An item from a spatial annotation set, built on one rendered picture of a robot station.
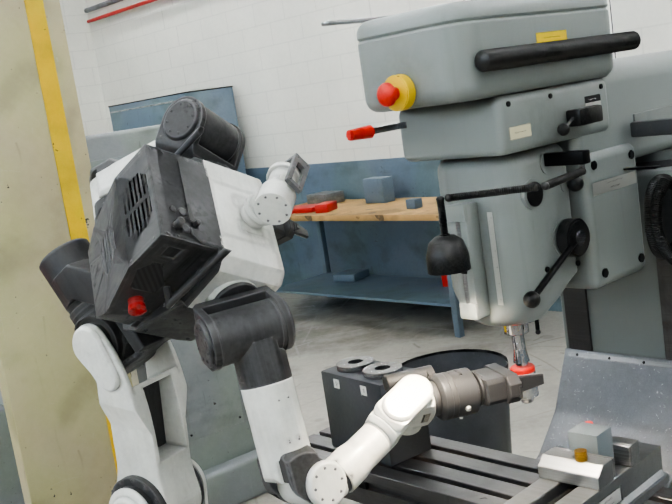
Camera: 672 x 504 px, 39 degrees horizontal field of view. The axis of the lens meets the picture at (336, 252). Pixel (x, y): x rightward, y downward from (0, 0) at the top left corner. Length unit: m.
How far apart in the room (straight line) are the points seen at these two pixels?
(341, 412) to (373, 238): 6.07
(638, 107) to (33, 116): 1.88
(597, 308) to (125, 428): 1.05
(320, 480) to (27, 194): 1.76
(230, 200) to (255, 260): 0.13
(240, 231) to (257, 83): 7.46
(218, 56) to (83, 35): 2.45
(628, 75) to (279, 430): 0.97
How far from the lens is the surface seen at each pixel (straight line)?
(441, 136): 1.71
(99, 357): 1.92
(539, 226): 1.74
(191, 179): 1.69
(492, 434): 3.86
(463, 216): 1.70
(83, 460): 3.28
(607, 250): 1.88
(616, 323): 2.19
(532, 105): 1.70
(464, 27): 1.57
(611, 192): 1.89
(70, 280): 1.95
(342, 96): 8.25
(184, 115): 1.81
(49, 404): 3.19
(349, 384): 2.16
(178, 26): 10.08
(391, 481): 2.07
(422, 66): 1.59
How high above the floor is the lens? 1.77
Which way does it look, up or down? 9 degrees down
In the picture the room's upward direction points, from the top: 9 degrees counter-clockwise
